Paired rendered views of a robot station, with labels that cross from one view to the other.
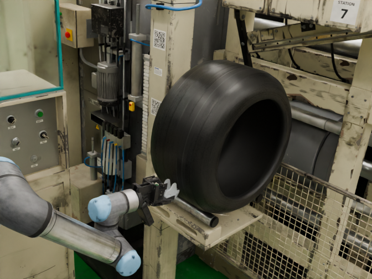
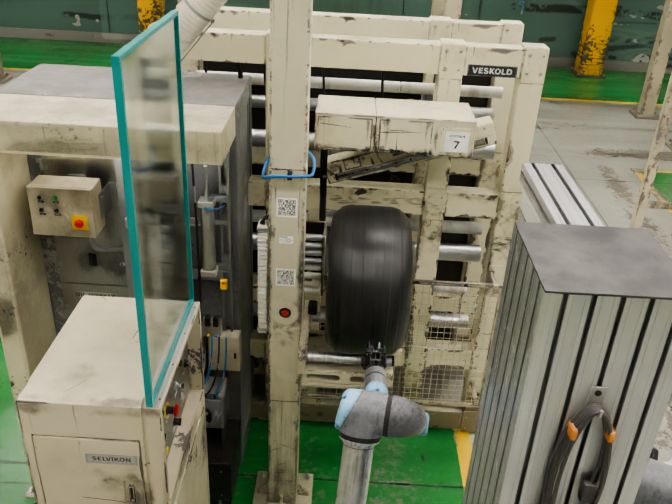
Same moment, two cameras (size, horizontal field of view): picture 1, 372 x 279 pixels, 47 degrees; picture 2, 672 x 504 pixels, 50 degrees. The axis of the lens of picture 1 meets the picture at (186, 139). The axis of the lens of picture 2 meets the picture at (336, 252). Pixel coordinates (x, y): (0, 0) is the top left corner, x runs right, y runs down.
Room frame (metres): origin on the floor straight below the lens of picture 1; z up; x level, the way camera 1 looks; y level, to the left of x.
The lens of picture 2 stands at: (-0.07, 1.62, 2.59)
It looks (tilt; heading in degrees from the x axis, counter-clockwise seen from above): 28 degrees down; 316
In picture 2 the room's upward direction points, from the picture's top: 3 degrees clockwise
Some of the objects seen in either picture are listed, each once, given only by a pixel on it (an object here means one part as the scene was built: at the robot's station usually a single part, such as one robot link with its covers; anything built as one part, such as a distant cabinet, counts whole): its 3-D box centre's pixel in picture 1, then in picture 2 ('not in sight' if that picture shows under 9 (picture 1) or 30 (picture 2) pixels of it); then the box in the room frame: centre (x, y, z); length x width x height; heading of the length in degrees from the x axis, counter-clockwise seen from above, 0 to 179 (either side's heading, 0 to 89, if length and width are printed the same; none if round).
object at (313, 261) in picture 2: not in sight; (302, 257); (2.02, -0.22, 1.05); 0.20 x 0.15 x 0.30; 45
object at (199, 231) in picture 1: (182, 215); (347, 371); (1.49, -0.01, 0.84); 0.36 x 0.09 x 0.06; 45
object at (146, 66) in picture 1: (150, 107); (264, 278); (1.80, 0.17, 1.19); 0.05 x 0.04 x 0.48; 135
